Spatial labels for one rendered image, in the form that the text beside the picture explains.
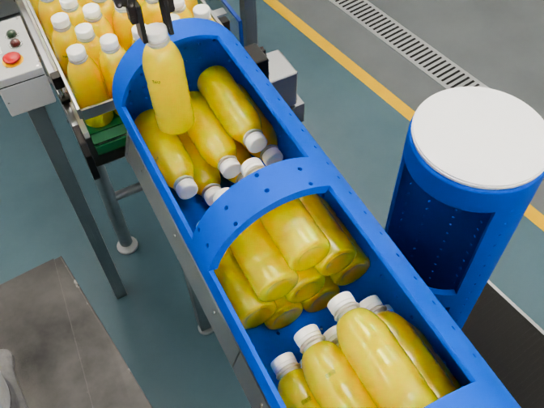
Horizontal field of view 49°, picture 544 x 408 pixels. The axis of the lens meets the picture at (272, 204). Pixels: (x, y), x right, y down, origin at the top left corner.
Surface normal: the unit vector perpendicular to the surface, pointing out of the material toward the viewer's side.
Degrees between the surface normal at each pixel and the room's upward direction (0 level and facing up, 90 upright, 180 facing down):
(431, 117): 0
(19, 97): 90
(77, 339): 4
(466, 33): 0
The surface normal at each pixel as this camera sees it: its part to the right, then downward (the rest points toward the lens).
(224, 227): -0.61, -0.18
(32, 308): 0.05, -0.62
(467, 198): -0.30, 0.76
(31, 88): 0.46, 0.70
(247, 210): -0.40, -0.37
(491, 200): 0.01, 0.80
